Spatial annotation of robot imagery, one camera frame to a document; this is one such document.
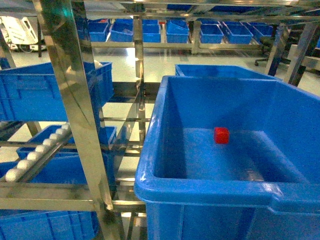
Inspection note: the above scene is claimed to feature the blue crate left shelf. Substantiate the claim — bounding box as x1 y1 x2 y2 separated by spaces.
0 61 115 122

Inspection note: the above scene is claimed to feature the white roller track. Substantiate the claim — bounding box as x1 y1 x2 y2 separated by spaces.
0 123 72 183

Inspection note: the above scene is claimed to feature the stainless steel shelf frame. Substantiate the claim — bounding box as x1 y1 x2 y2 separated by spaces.
0 0 320 240

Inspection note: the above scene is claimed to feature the red magnetic cube block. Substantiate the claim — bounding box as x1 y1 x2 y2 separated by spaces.
214 127 230 144

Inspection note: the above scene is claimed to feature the blue bin lower left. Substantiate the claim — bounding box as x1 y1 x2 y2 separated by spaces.
0 209 100 240

